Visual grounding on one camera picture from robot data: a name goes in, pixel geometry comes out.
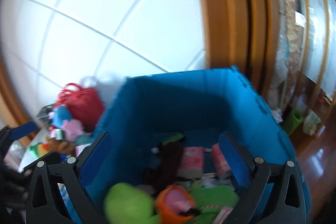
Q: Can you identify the pink tissue pack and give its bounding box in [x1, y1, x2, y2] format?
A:
[210, 143, 232, 180]
[177, 147, 205, 179]

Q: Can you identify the pink pig plush orange dress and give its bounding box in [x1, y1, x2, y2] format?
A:
[155, 185, 201, 224]

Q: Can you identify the brown bear plush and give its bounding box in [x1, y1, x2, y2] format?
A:
[45, 136, 76, 156]

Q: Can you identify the green frog plush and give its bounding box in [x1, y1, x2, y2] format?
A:
[187, 185, 240, 223]

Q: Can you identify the lime green alien plush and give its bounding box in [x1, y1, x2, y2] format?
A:
[103, 182, 161, 224]

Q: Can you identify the small pink pig plush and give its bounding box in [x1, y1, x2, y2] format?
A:
[61, 119, 84, 142]

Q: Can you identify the blue plush toy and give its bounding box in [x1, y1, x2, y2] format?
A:
[49, 105, 72, 128]

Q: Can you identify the red handbag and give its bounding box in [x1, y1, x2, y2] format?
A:
[53, 83, 105, 132]

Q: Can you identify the blue plastic storage crate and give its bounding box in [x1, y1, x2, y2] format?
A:
[60, 65, 312, 224]

